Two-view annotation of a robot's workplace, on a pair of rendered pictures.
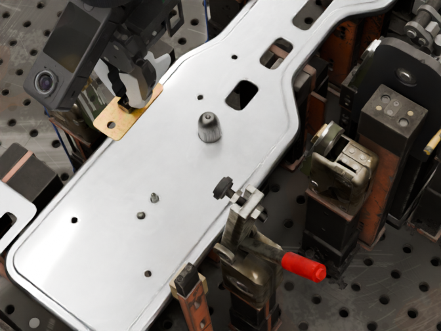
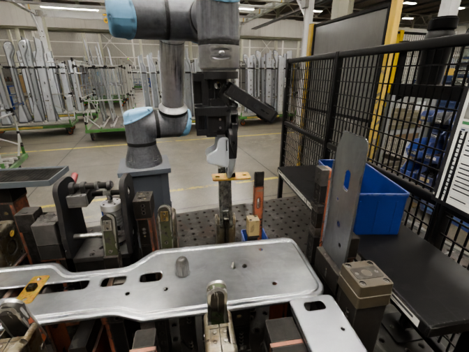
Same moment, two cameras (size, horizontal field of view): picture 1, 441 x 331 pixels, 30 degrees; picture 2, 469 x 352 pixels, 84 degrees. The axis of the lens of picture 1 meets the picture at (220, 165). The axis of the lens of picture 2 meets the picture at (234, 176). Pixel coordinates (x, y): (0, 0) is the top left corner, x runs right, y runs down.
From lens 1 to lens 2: 1.14 m
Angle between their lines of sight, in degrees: 90
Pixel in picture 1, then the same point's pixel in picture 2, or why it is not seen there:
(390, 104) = (141, 196)
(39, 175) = (275, 327)
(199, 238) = (232, 246)
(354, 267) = not seen: hidden behind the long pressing
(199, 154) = (197, 269)
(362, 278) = not seen: hidden behind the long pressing
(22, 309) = not seen: outside the picture
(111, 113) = (240, 176)
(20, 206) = (298, 307)
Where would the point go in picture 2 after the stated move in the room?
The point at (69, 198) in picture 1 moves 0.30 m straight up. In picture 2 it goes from (269, 293) to (277, 167)
